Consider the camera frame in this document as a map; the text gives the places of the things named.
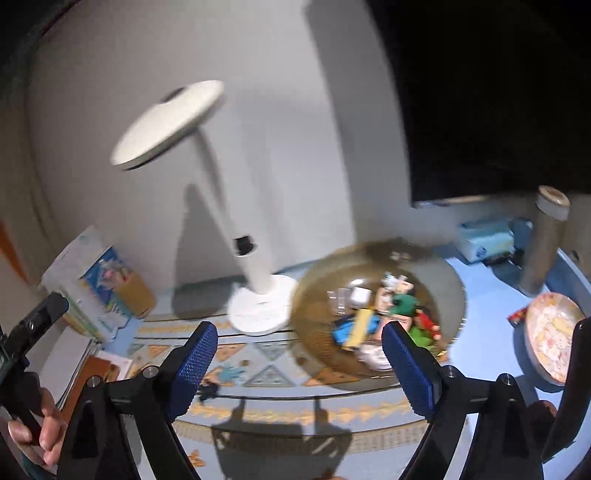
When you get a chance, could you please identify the orange notebook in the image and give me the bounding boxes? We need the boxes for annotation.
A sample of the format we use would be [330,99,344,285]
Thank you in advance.
[58,353,132,411]

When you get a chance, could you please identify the pink green toy figure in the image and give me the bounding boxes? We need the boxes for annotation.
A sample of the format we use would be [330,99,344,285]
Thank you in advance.
[376,288,421,330]

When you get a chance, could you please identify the black monitor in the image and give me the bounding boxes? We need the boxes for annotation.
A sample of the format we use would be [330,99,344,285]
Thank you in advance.
[369,0,591,208]

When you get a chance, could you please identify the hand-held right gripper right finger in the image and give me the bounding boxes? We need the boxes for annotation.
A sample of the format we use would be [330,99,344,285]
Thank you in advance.
[382,320,544,480]

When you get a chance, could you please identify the white desk lamp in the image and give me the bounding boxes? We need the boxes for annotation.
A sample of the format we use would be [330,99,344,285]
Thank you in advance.
[110,80,300,335]

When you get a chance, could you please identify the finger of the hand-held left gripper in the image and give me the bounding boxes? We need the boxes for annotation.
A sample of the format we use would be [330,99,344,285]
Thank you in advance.
[7,292,70,356]

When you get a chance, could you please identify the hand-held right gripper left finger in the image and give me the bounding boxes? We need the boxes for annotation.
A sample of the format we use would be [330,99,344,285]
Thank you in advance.
[56,320,219,480]

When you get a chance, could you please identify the blue toy block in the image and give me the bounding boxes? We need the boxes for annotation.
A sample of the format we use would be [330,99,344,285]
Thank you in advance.
[333,320,358,346]

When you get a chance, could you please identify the dark brown object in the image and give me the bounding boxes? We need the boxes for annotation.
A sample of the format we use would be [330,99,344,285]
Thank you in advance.
[526,399,559,457]

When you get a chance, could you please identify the brown glass bowl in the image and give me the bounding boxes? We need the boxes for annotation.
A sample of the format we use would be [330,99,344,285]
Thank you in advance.
[288,237,467,379]

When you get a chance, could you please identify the stack of books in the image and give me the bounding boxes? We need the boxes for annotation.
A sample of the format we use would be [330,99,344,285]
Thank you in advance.
[41,225,139,342]

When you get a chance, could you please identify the tall cardboard tube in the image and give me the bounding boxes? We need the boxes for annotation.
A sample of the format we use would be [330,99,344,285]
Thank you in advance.
[519,185,571,297]

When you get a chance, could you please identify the floral patterned plate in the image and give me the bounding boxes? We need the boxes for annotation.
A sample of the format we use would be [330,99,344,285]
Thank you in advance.
[525,292,586,386]

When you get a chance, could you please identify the clear plastic gear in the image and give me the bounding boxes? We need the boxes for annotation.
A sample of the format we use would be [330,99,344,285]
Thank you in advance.
[360,344,393,372]

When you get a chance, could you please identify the wooden pen holder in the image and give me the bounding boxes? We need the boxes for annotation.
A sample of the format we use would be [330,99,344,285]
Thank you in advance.
[113,272,157,319]

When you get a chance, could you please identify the yellow toy block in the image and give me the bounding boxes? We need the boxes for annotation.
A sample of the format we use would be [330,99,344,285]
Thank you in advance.
[346,309,375,349]

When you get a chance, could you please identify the blue tissue pack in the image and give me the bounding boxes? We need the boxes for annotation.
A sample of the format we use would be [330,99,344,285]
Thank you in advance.
[457,218,534,265]

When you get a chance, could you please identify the patterned table mat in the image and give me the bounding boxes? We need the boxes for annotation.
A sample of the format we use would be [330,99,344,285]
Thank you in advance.
[124,314,444,439]

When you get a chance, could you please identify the small clear cup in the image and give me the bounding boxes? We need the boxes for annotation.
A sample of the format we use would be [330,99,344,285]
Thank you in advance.
[329,288,352,315]

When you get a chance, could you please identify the red toy figure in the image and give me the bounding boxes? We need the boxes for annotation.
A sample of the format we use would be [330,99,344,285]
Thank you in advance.
[413,309,441,344]

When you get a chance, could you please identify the person's left hand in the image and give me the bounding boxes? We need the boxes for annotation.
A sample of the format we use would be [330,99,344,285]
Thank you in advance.
[8,387,68,467]

